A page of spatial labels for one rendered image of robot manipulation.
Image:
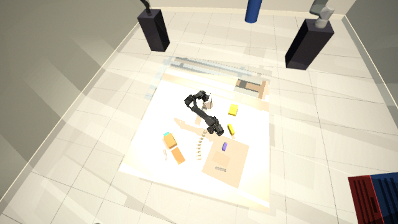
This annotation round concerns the tan flat wooden bar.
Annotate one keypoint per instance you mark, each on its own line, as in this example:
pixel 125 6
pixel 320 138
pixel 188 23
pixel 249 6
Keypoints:
pixel 178 156

